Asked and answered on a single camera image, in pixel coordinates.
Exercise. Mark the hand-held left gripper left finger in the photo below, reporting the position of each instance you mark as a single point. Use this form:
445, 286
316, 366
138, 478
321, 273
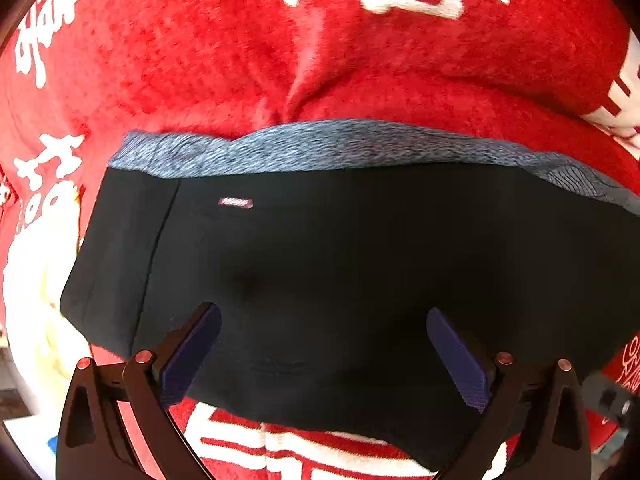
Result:
192, 355

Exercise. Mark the red printed blanket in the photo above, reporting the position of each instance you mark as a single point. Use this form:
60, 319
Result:
200, 60

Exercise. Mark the black pants with grey waistband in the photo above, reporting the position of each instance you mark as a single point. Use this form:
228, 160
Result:
325, 260

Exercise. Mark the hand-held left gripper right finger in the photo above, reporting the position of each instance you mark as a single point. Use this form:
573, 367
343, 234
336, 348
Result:
457, 360

